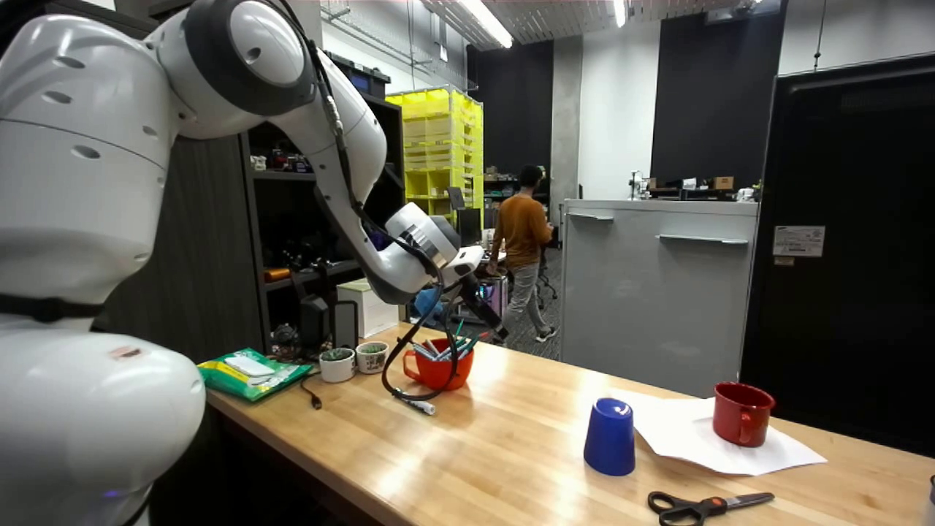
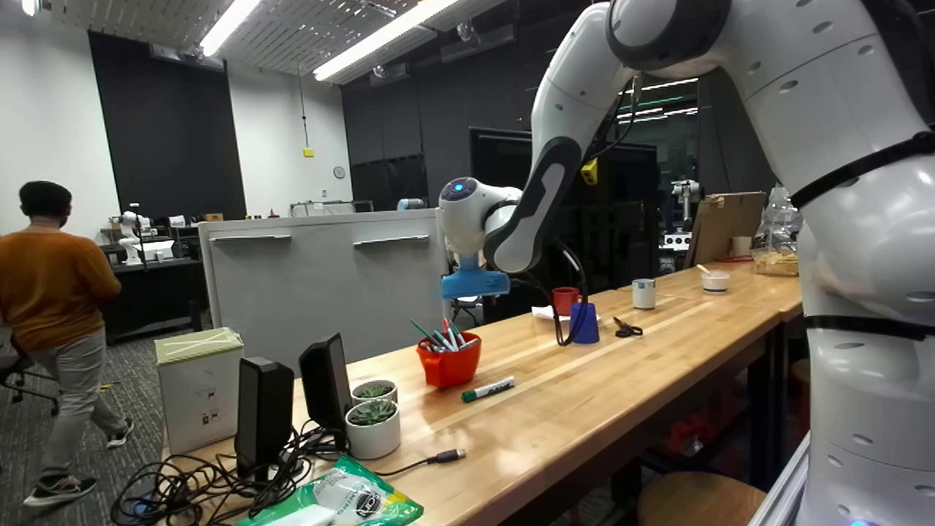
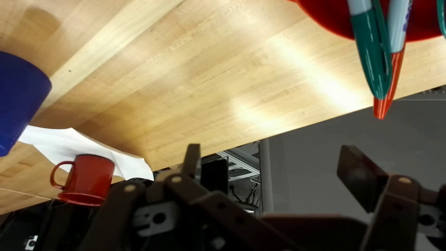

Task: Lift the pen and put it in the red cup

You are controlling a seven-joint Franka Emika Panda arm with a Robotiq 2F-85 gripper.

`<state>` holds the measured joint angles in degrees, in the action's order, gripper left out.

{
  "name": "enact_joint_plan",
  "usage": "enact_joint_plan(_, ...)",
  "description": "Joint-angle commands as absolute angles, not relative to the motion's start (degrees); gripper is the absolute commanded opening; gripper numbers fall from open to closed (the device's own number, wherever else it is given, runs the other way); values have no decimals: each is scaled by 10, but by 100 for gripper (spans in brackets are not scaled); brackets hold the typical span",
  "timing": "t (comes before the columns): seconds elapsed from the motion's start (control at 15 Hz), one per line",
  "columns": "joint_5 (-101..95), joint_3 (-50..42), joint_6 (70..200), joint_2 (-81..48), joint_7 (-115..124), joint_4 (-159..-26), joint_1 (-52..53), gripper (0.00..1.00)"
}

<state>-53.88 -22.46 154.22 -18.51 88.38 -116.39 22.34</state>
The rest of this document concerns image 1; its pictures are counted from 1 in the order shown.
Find black speaker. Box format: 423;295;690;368
297;292;336;363
331;299;361;352

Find black handled scissors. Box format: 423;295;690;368
646;488;776;526

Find person in orange shirt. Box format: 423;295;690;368
484;162;563;349

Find green wipes package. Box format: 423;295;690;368
196;346;316;406

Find small white plant pot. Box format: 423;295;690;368
352;340;392;380

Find grey partition panel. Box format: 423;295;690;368
558;198;762;397

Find yellow storage shelf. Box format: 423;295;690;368
385;84;487;238

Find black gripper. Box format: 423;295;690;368
450;271;515;346

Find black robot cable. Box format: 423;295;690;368
380;306;461;404

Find white mug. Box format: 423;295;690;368
316;346;360;385

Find blue plastic cup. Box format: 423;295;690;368
582;396;639;480

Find white paper sheet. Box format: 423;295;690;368
630;391;829;480

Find black panel with white label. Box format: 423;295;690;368
738;54;935;463

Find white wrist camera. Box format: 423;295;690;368
447;244;487;277

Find black shelving unit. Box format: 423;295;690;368
237;57;409;358

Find dark red mug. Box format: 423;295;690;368
710;380;781;450

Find red cup holding pens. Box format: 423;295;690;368
399;336;478;396

